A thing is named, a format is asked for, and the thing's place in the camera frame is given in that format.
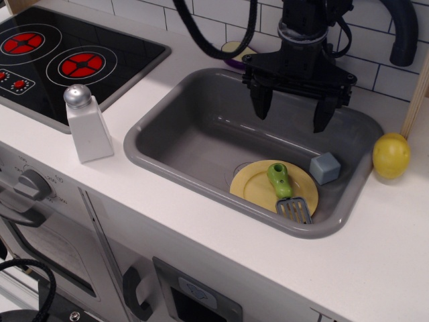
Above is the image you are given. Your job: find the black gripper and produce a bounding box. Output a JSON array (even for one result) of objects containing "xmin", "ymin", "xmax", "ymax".
[{"xmin": 243, "ymin": 41, "xmax": 357, "ymax": 133}]

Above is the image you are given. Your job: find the green handled grey spatula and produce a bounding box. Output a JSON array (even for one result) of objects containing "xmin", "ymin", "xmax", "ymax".
[{"xmin": 267, "ymin": 163, "xmax": 312, "ymax": 224}]

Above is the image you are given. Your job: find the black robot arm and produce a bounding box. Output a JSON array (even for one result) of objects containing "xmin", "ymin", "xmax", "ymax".
[{"xmin": 243, "ymin": 1, "xmax": 357, "ymax": 133}]

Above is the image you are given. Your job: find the yellow plate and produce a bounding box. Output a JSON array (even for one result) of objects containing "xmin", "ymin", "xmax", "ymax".
[{"xmin": 230, "ymin": 160, "xmax": 319, "ymax": 215}]

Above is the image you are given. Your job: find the grey sink basin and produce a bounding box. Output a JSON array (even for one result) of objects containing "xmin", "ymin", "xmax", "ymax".
[{"xmin": 124, "ymin": 68, "xmax": 383, "ymax": 239}]

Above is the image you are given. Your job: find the grey cube block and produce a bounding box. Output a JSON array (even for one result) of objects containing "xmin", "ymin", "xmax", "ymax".
[{"xmin": 309, "ymin": 152, "xmax": 341, "ymax": 185}]

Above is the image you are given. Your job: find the yellow lemon toy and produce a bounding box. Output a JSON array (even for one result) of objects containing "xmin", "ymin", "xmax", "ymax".
[{"xmin": 372, "ymin": 133, "xmax": 411, "ymax": 179}]

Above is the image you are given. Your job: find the black faucet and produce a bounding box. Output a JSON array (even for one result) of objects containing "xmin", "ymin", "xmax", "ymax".
[{"xmin": 381, "ymin": 0, "xmax": 419, "ymax": 67}]

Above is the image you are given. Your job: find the white salt shaker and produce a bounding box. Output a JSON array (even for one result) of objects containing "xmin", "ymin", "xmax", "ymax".
[{"xmin": 63, "ymin": 84, "xmax": 114, "ymax": 163}]

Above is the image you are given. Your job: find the grey dishwasher panel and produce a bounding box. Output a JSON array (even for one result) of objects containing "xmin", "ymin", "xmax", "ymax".
[{"xmin": 152, "ymin": 257, "xmax": 243, "ymax": 322}]

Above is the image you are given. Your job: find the black toy stovetop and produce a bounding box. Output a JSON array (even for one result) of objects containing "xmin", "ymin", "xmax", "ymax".
[{"xmin": 1, "ymin": 6, "xmax": 172, "ymax": 134}]

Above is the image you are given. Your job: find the white toy oven door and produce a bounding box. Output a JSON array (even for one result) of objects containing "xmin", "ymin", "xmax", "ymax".
[{"xmin": 1, "ymin": 191, "xmax": 130, "ymax": 321}]

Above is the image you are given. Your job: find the grey oven knob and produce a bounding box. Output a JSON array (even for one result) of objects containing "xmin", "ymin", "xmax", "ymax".
[{"xmin": 13, "ymin": 169, "xmax": 56, "ymax": 201}]

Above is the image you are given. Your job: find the wooden frame post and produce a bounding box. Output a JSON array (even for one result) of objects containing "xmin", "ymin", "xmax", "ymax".
[{"xmin": 400, "ymin": 52, "xmax": 428, "ymax": 139}]

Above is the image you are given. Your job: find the black braided cable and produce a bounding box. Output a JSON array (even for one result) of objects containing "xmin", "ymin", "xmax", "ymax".
[{"xmin": 171, "ymin": 0, "xmax": 259, "ymax": 60}]

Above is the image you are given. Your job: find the grey cabinet door handle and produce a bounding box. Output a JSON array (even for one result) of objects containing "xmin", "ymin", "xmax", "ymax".
[{"xmin": 122, "ymin": 266, "xmax": 153, "ymax": 321}]

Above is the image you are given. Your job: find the grey oven door handle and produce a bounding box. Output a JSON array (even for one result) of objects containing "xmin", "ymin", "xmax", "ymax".
[{"xmin": 1, "ymin": 188, "xmax": 47, "ymax": 227}]

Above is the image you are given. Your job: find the black cable lower left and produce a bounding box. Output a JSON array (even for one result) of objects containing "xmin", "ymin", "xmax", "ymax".
[{"xmin": 0, "ymin": 257, "xmax": 57, "ymax": 322}]

